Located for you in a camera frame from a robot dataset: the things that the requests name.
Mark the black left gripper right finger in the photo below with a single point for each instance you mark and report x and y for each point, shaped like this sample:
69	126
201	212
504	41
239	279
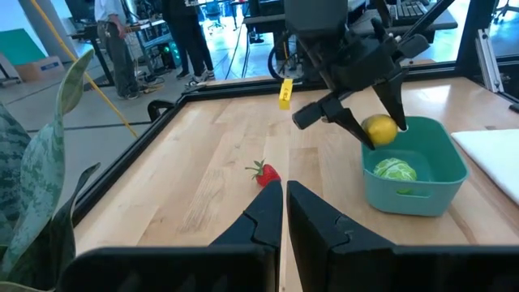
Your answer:
324	251

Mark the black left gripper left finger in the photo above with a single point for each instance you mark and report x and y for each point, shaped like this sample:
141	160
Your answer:
251	251

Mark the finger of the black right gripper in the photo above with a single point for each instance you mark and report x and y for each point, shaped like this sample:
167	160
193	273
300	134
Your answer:
350	123
392	97

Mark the yellow toy lemon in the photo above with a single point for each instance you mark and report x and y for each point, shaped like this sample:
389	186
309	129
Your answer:
381	130

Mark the green toy cabbage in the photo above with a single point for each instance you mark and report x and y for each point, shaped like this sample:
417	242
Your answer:
395	170

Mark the red toy strawberry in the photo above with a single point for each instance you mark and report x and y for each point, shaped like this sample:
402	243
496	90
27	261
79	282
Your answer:
267	175

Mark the yellow tag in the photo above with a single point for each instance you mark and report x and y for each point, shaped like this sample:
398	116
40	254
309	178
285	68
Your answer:
285	94

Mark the black keyboard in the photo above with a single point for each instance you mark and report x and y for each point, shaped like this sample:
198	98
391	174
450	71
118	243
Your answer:
407	9

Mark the grey desk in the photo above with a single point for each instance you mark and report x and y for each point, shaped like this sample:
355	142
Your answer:
442	22

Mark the teal plastic container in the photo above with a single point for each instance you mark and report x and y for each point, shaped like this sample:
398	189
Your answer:
405	204

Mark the white folded cloth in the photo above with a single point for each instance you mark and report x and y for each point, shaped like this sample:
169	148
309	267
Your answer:
494	158

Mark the person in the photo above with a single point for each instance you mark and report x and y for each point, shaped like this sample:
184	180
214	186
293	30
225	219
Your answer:
119	61
190	40

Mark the black workbench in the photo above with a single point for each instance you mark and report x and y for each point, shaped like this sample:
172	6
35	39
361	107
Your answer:
146	36

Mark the green snake plant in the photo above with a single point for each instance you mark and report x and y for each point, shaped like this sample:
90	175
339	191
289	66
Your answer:
40	182

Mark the cardboard box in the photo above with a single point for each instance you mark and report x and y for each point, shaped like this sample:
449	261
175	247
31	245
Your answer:
40	69

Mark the green panel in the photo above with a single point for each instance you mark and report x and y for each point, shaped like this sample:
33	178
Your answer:
18	46

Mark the aluminium extrusion post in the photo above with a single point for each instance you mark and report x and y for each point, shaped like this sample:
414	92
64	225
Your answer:
488	61

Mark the black table frame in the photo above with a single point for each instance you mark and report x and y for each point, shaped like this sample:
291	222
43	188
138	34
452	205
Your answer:
243	87

